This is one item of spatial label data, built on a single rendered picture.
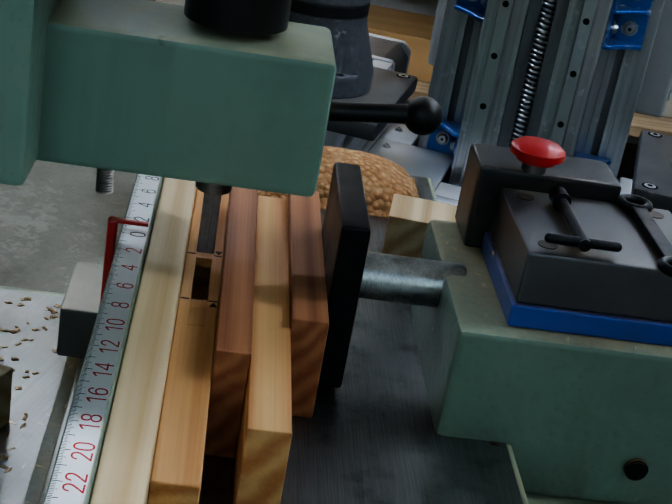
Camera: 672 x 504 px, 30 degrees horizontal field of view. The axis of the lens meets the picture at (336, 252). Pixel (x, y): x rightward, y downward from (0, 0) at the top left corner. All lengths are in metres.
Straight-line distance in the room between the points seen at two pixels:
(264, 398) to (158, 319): 0.08
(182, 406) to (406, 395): 0.16
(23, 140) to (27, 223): 2.39
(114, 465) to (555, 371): 0.24
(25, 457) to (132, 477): 0.27
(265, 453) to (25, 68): 0.20
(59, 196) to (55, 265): 0.38
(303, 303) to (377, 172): 0.29
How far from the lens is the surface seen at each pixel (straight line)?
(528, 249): 0.61
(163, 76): 0.60
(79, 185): 3.21
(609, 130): 1.55
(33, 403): 0.80
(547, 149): 0.68
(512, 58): 1.46
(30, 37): 0.57
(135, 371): 0.55
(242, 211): 0.70
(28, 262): 2.79
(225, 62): 0.59
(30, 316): 0.90
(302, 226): 0.70
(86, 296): 0.82
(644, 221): 0.67
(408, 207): 0.80
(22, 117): 0.58
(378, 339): 0.71
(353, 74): 1.40
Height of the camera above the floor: 1.23
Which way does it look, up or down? 24 degrees down
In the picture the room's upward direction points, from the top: 10 degrees clockwise
